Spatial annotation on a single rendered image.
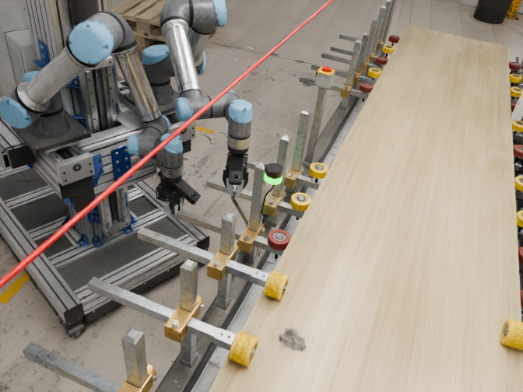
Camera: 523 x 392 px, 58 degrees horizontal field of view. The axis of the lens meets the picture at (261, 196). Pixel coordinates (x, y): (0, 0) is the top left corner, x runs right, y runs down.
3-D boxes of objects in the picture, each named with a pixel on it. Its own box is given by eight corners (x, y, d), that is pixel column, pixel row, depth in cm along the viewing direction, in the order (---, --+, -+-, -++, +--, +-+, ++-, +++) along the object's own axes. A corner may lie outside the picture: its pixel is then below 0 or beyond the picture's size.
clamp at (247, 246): (237, 249, 174) (238, 239, 171) (251, 228, 184) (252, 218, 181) (250, 254, 173) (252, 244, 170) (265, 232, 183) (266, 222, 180)
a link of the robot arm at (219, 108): (205, 89, 158) (214, 103, 150) (236, 86, 162) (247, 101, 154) (205, 110, 163) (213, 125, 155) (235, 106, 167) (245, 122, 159)
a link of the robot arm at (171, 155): (162, 129, 167) (185, 133, 166) (163, 155, 173) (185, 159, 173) (154, 141, 160) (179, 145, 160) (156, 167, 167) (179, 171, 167)
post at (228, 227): (215, 316, 172) (221, 216, 142) (219, 309, 174) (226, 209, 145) (224, 320, 171) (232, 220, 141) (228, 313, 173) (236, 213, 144)
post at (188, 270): (180, 369, 151) (179, 264, 122) (186, 359, 154) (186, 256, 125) (190, 372, 151) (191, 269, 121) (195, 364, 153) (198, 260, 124)
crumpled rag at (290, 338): (273, 335, 136) (274, 330, 135) (291, 324, 140) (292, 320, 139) (293, 358, 131) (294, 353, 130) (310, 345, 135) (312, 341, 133)
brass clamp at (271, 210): (261, 212, 194) (262, 203, 191) (272, 195, 204) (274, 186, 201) (275, 217, 192) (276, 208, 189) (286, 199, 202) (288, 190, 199)
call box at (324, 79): (314, 86, 216) (317, 71, 211) (318, 81, 221) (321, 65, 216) (328, 90, 214) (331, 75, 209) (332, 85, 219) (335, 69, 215)
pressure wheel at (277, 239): (261, 260, 174) (265, 238, 167) (269, 247, 180) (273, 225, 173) (282, 268, 172) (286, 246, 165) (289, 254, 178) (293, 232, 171)
